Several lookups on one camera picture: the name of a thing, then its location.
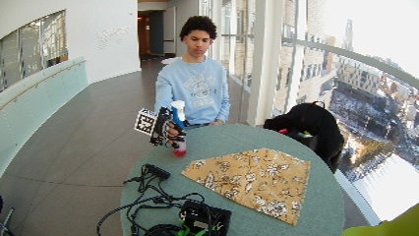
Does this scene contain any spray bottle with red liquid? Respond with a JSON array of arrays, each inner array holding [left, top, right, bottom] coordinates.
[[170, 99, 189, 158]]

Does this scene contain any white cube of black markers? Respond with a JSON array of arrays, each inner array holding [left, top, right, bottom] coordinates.
[[131, 108, 158, 136]]

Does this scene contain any small black hub box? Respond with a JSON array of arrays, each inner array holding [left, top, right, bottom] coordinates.
[[142, 163, 171, 182]]

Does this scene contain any the person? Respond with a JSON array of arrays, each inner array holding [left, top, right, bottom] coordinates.
[[153, 15, 231, 130]]

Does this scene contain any round green table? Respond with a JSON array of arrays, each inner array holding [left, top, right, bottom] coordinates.
[[120, 123, 346, 236]]

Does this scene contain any yellow floral cloth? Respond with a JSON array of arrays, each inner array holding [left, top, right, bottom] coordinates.
[[181, 147, 311, 226]]

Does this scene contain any black electronics box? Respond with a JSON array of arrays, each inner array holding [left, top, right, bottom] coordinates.
[[178, 200, 233, 236]]

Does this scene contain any black backpack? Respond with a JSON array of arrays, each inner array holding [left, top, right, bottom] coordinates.
[[262, 100, 346, 174]]

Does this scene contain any wooden handrail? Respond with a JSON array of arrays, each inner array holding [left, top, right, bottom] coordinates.
[[0, 59, 88, 111]]

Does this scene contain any yellow-green chair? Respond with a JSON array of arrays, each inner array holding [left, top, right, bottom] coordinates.
[[340, 203, 419, 236]]

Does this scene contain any bundle of black cables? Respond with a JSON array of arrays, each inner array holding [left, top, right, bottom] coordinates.
[[96, 163, 207, 236]]

